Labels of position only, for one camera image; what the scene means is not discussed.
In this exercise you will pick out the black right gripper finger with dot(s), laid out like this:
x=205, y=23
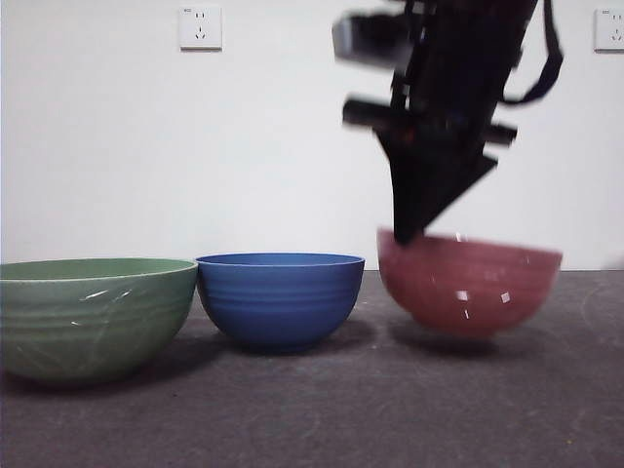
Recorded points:
x=401, y=195
x=443, y=180

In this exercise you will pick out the red ribbed bowl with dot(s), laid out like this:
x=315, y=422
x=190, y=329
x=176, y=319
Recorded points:
x=468, y=292

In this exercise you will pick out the green ribbed bowl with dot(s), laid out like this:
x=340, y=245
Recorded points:
x=88, y=322

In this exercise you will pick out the blue ribbed bowl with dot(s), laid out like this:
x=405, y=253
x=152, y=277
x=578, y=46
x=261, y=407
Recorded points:
x=278, y=302

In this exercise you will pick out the white wall socket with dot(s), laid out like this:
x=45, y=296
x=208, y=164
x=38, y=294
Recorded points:
x=609, y=30
x=201, y=28

